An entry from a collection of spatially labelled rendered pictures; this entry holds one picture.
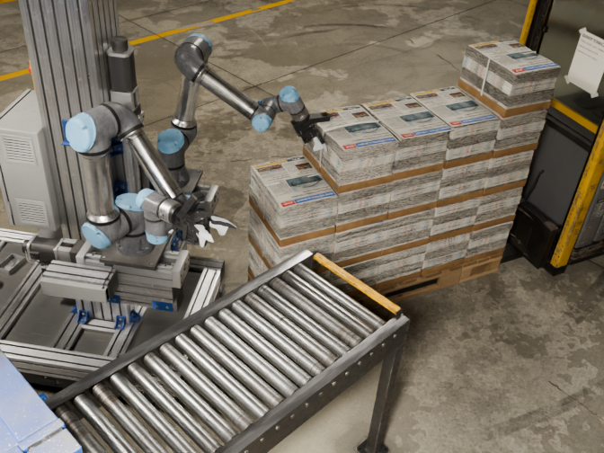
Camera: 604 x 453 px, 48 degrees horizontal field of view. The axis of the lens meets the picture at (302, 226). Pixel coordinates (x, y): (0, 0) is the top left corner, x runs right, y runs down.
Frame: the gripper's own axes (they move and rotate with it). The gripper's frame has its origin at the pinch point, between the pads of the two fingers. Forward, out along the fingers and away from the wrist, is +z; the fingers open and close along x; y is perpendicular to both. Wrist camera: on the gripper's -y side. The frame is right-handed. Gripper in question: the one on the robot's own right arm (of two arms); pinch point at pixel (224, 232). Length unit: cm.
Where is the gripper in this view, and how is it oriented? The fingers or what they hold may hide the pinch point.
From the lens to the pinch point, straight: 213.1
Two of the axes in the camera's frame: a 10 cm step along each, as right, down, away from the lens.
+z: 8.3, 3.8, -4.2
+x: -5.5, 3.6, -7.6
